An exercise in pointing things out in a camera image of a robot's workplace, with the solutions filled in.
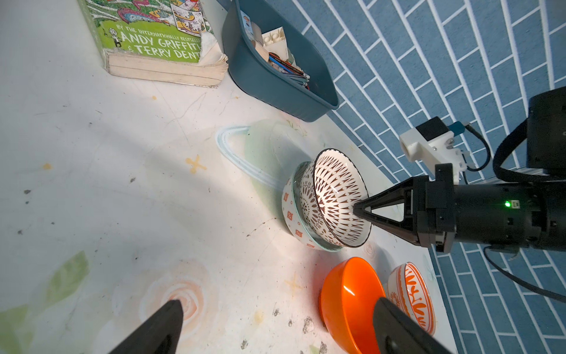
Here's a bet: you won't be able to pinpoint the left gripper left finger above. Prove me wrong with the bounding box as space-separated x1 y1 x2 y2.
110 299 184 354

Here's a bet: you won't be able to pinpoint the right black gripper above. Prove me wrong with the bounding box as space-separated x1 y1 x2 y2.
353 164 455 253

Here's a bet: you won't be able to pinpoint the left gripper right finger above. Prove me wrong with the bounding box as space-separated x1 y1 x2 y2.
373 297 450 354

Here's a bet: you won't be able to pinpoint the orange white floral bowl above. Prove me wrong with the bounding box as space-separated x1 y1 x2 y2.
386 262 436 336

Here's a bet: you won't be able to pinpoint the brown lattice bowl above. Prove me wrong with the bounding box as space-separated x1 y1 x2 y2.
298 148 371 248

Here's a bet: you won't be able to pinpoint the green patterned bowl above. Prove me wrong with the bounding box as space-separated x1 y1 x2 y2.
282 162 343 252

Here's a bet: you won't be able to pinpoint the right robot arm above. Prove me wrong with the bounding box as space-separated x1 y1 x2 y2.
353 88 565 253

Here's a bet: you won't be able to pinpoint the plain orange bowl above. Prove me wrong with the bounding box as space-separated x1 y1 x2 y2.
318 257 386 353

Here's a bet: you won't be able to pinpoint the items in bin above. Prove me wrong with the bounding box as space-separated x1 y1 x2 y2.
240 11 310 90

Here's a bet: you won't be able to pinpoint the teal plastic bin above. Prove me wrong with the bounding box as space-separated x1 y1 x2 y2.
222 1 338 122

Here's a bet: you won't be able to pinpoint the green paperback book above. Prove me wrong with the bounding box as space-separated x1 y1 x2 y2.
79 0 228 88

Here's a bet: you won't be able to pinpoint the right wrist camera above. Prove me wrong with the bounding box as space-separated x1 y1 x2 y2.
399 117 467 184

